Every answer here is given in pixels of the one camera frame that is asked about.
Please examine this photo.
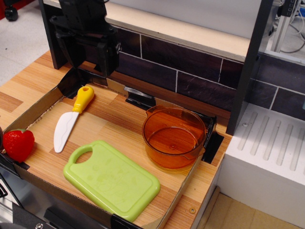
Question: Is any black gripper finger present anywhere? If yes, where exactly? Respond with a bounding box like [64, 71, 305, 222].
[56, 35, 85, 68]
[96, 42, 119, 77]

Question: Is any black caster wheel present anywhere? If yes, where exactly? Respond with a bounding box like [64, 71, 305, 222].
[4, 5, 18, 21]

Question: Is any aluminium frame with cables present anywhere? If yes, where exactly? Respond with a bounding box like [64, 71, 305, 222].
[264, 0, 305, 65]

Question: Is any yellow handled white toy knife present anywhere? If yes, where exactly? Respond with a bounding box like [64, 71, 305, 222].
[53, 86, 94, 153]

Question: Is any dark shelf frame with ledge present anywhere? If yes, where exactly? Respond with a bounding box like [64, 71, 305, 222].
[39, 0, 275, 136]

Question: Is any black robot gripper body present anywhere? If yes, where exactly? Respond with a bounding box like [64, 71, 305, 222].
[50, 0, 121, 52]

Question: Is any red toy strawberry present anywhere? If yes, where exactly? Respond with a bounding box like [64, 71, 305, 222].
[3, 129, 35, 163]

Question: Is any orange transparent plastic pot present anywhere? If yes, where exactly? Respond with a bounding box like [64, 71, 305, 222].
[142, 105, 207, 169]

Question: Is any metal robot base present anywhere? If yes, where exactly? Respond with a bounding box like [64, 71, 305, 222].
[0, 157, 107, 229]

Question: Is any cardboard fence with black tape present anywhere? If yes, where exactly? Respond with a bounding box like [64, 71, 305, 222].
[0, 62, 231, 229]

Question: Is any green plastic cutting board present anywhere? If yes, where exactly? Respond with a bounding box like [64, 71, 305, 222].
[63, 140, 161, 222]

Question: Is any white ribbed sink drainer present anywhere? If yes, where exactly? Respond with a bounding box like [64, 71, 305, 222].
[217, 104, 305, 228]

